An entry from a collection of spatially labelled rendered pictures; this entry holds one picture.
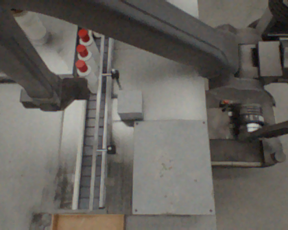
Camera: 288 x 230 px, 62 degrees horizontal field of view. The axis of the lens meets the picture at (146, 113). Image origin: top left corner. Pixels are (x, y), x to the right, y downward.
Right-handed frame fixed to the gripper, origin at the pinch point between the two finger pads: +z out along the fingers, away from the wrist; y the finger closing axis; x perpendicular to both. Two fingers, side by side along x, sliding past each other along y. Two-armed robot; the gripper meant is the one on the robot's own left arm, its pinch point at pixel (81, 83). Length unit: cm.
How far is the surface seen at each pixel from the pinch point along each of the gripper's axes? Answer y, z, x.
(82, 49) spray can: 0.0, 6.5, -10.4
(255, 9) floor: -111, 161, -23
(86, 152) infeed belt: 2.1, 0.7, 28.0
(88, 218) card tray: 1, -11, 49
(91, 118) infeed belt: 1.4, 9.8, 17.4
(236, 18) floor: -93, 156, -16
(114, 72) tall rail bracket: -9.5, 12.4, -0.6
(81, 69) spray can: 0.2, 2.8, -4.1
